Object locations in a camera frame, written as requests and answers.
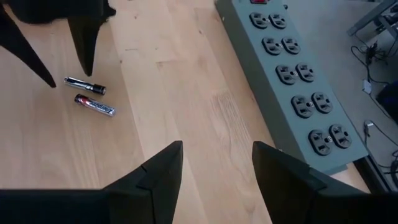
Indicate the grey-green power strip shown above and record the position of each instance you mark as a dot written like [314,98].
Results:
[258,71]

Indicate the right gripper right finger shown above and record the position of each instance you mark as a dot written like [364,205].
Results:
[286,186]

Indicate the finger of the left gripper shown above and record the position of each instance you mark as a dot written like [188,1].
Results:
[18,40]
[87,40]

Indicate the dark blue floor box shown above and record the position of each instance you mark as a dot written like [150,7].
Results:
[390,102]

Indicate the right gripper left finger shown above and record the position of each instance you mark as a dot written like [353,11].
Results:
[149,193]

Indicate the grey metal desk leg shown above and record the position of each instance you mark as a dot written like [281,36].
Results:
[370,17]

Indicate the small white floor box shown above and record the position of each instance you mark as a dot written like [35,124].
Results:
[367,87]

